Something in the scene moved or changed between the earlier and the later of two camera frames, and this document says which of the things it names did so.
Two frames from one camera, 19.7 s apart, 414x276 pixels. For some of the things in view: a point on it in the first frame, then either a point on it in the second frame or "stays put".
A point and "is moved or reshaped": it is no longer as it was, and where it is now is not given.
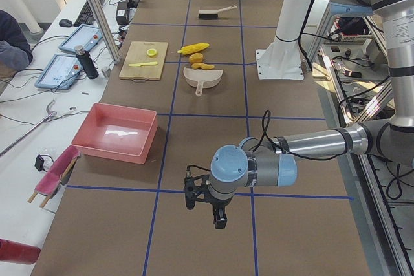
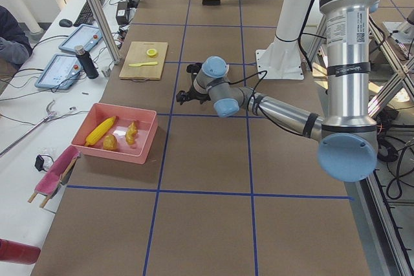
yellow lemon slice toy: [151, 52] stays put
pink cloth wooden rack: [50, 184] stays put
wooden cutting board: [143, 61] stays put
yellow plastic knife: [138, 64] stays put
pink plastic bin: [116, 132] stays put
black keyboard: [85, 15] stays put
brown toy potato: [196, 58] -> [110, 142]
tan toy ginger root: [203, 66] is moved or reshaped
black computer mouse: [65, 22] stays put
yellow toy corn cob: [193, 48] -> [101, 127]
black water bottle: [87, 62] stays put
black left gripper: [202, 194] -> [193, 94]
